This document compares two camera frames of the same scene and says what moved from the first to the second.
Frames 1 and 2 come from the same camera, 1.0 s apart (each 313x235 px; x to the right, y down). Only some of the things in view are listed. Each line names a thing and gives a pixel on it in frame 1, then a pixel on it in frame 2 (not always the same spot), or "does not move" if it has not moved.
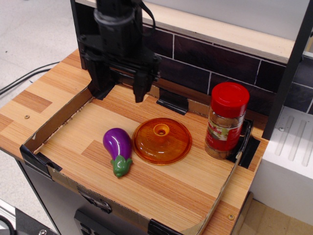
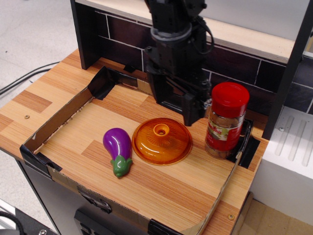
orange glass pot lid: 162,141 does not move
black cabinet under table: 73,214 does not move
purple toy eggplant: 118,144 does not move
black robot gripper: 119,41 -> 184,62
